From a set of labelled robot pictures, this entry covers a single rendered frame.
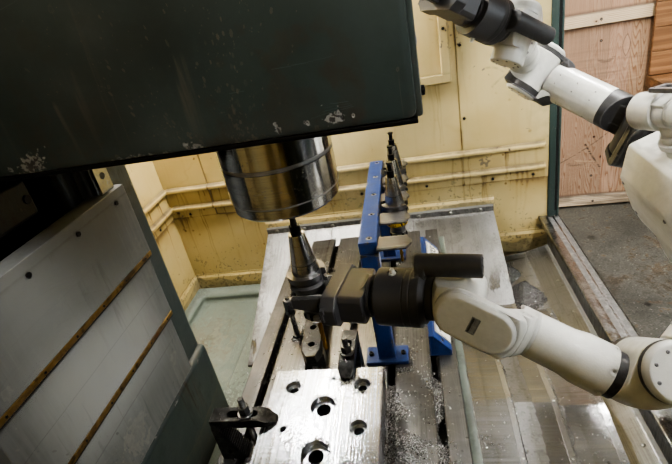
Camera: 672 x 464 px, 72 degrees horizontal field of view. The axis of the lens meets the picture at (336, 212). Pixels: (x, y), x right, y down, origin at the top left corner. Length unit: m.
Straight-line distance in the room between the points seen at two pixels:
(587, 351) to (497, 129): 1.13
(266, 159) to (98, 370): 0.58
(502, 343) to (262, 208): 0.36
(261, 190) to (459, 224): 1.27
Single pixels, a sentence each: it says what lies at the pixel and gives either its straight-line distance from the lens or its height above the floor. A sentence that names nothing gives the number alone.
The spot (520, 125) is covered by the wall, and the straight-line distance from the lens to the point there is 1.73.
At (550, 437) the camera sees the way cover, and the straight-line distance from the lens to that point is 1.21.
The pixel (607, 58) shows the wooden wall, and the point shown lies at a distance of 3.42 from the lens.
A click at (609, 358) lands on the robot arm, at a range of 0.71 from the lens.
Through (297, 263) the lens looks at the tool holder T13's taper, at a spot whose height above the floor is 1.34.
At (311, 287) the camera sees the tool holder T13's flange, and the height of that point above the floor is 1.30.
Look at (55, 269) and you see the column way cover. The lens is 0.92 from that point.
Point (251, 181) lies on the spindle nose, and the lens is 0.60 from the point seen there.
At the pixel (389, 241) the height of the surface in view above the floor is 1.22.
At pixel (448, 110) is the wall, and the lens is 1.68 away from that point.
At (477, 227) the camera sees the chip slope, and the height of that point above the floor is 0.82.
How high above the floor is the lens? 1.71
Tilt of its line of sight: 26 degrees down
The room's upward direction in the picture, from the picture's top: 12 degrees counter-clockwise
